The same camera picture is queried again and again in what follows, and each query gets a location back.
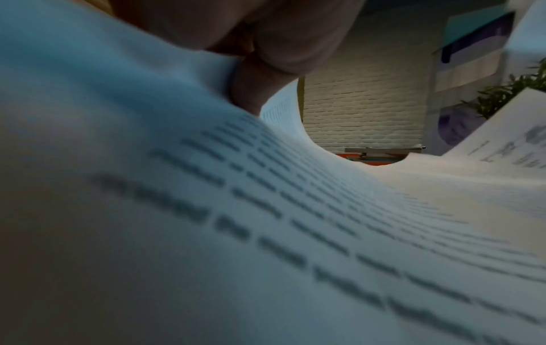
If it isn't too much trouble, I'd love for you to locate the blue and white banner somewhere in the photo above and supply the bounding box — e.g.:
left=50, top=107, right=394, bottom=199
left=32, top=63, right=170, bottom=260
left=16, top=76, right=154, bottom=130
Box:
left=422, top=10, right=517, bottom=156

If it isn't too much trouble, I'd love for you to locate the orange object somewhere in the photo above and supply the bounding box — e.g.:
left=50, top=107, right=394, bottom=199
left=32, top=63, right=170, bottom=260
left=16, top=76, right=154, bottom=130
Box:
left=333, top=153, right=410, bottom=167

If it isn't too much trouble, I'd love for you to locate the person's left hand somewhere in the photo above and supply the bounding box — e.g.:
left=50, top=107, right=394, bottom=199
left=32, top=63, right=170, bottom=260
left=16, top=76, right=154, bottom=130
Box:
left=107, top=0, right=367, bottom=117

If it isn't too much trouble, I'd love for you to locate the green potted plant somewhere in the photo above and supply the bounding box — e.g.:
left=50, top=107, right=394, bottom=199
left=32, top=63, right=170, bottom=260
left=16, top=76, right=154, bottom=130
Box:
left=456, top=57, right=546, bottom=119

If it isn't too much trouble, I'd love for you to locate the white printed book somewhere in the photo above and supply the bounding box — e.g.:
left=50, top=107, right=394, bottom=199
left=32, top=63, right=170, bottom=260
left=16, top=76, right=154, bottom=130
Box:
left=0, top=0, right=546, bottom=345

